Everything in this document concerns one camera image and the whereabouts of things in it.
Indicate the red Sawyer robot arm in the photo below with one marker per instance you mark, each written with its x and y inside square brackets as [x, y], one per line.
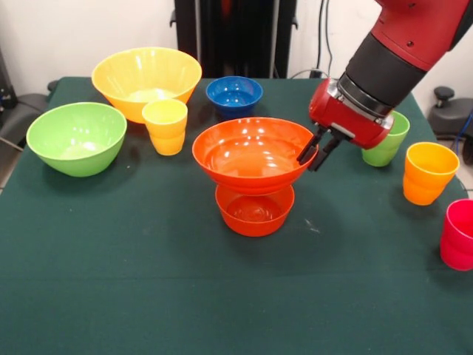
[403, 48]

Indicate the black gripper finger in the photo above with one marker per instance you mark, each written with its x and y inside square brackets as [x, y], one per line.
[309, 148]
[324, 153]

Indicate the yellow cup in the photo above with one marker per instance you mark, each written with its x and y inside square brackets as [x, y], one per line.
[166, 133]

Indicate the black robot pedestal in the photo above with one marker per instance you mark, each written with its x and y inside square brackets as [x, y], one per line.
[236, 37]

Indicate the pink cup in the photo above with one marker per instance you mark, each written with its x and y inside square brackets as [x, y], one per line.
[458, 240]

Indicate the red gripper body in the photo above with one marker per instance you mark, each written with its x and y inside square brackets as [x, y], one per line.
[343, 116]

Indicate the dark green tablecloth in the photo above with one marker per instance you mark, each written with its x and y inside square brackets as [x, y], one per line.
[236, 296]

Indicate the orange cup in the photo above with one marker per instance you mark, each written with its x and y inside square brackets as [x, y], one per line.
[425, 181]

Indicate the small orange bowl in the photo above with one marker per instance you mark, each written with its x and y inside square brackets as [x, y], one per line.
[255, 220]

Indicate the large shallow orange bowl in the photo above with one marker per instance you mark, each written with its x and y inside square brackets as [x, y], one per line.
[251, 155]

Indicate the green cup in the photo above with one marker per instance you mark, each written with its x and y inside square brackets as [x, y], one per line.
[384, 153]

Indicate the grey base foot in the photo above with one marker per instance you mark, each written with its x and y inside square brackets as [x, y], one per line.
[22, 118]
[447, 118]

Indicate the dark blue bowl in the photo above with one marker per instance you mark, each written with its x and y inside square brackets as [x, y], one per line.
[233, 100]

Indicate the large yellow bowl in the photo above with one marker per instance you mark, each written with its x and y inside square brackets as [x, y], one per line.
[144, 77]

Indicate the green bowl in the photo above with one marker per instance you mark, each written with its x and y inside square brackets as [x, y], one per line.
[75, 144]

